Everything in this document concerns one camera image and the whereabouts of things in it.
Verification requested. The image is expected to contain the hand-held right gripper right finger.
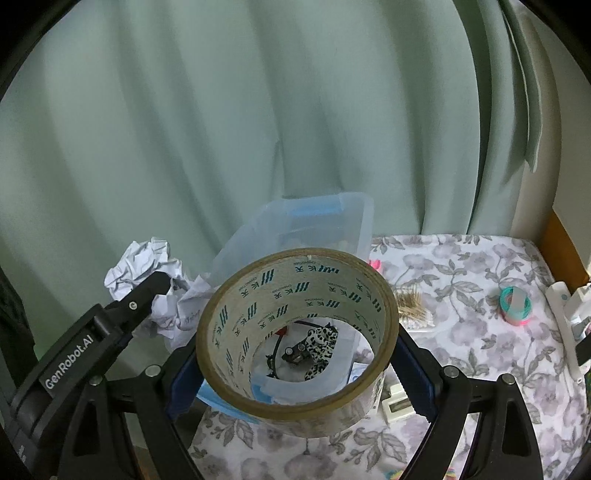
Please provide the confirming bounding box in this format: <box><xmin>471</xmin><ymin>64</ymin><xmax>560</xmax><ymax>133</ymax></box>
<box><xmin>385</xmin><ymin>328</ymin><xmax>546</xmax><ymax>480</ymax></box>

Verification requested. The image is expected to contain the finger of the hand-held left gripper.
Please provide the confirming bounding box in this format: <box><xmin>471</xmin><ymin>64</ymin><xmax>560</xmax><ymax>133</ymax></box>
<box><xmin>104</xmin><ymin>271</ymin><xmax>172</xmax><ymax>339</ymax></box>

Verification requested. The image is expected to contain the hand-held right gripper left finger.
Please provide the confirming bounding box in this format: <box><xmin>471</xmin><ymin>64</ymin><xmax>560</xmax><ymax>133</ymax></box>
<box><xmin>60</xmin><ymin>344</ymin><xmax>205</xmax><ymax>480</ymax></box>

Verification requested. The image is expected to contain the cream rectangular hair clip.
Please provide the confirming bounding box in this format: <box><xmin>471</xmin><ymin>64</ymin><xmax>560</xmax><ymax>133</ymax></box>
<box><xmin>381</xmin><ymin>371</ymin><xmax>428</xmax><ymax>423</ymax></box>

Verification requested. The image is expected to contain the white paper ball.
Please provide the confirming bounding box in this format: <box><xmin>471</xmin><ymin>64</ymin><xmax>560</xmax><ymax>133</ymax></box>
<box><xmin>104</xmin><ymin>237</ymin><xmax>218</xmax><ymax>354</ymax></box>

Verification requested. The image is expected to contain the white face mask packet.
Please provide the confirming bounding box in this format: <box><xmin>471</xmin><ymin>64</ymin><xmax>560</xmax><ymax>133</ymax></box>
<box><xmin>249</xmin><ymin>362</ymin><xmax>376</xmax><ymax>403</ymax></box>

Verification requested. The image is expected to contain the leopard print scrunchie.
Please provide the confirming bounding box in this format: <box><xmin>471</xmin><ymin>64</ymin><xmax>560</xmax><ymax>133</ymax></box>
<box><xmin>302</xmin><ymin>325</ymin><xmax>342</xmax><ymax>381</ymax></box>

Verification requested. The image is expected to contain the black toothed headband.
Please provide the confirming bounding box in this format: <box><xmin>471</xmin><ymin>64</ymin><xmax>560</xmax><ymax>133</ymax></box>
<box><xmin>265</xmin><ymin>332</ymin><xmax>311</xmax><ymax>380</ymax></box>

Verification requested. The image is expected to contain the brown packing tape roll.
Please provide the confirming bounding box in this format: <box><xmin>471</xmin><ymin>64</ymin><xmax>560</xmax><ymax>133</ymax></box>
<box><xmin>196</xmin><ymin>248</ymin><xmax>399</xmax><ymax>437</ymax></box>

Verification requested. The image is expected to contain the clear plastic storage box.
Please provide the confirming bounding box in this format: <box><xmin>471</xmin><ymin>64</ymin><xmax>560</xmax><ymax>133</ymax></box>
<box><xmin>196</xmin><ymin>192</ymin><xmax>375</xmax><ymax>423</ymax></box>

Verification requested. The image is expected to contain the teal tape roll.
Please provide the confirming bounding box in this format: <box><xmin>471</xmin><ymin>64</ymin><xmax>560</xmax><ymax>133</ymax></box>
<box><xmin>500</xmin><ymin>286</ymin><xmax>533</xmax><ymax>319</ymax></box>

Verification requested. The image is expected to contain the white power strip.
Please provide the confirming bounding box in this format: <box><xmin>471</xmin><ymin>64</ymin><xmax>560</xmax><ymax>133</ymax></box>
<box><xmin>545</xmin><ymin>281</ymin><xmax>591</xmax><ymax>381</ymax></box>

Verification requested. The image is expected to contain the white charger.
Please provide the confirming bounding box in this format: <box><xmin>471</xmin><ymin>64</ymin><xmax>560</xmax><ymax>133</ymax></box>
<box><xmin>570</xmin><ymin>286</ymin><xmax>591</xmax><ymax>342</ymax></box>

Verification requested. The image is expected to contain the green curtain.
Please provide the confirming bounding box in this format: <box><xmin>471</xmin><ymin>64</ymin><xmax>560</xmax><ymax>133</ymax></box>
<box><xmin>0</xmin><ymin>0</ymin><xmax>559</xmax><ymax>361</ymax></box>

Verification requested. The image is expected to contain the wooden cabinet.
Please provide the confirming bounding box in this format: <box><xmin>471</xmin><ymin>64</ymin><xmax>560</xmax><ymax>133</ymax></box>
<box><xmin>538</xmin><ymin>210</ymin><xmax>591</xmax><ymax>289</ymax></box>

